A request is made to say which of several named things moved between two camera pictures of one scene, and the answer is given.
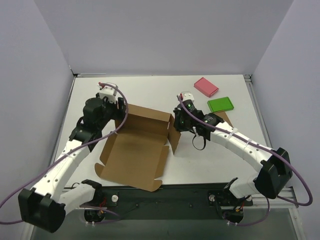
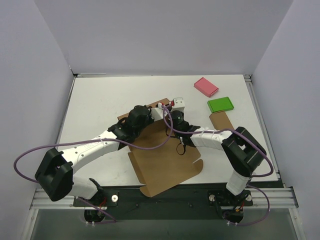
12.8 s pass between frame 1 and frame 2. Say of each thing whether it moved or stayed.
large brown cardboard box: moved
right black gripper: moved
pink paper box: stayed
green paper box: stayed
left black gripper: moved
